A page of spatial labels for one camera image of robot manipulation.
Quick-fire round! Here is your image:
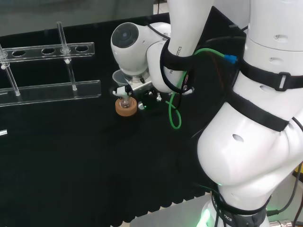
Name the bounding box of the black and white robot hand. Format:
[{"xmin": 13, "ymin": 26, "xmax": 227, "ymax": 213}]
[{"xmin": 111, "ymin": 81, "xmax": 164, "ymax": 111}]

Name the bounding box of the cork ring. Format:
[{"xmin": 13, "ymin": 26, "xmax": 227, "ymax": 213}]
[{"xmin": 115, "ymin": 98, "xmax": 139, "ymax": 118}]

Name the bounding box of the clear plastic funnel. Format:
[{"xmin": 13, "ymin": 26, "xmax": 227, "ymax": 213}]
[{"xmin": 112, "ymin": 70, "xmax": 131, "ymax": 105}]

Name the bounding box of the black cloth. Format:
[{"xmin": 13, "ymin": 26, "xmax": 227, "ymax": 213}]
[{"xmin": 0, "ymin": 6, "xmax": 249, "ymax": 227}]

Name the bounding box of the green cable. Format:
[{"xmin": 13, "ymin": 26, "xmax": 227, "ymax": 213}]
[{"xmin": 165, "ymin": 48, "xmax": 238, "ymax": 130}]

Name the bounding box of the glass round-bottom flask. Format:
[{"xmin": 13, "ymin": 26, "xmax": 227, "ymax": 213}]
[{"xmin": 119, "ymin": 96, "xmax": 132, "ymax": 110}]

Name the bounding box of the clear funnel stand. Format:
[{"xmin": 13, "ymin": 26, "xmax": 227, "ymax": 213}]
[{"xmin": 0, "ymin": 21, "xmax": 102, "ymax": 107}]

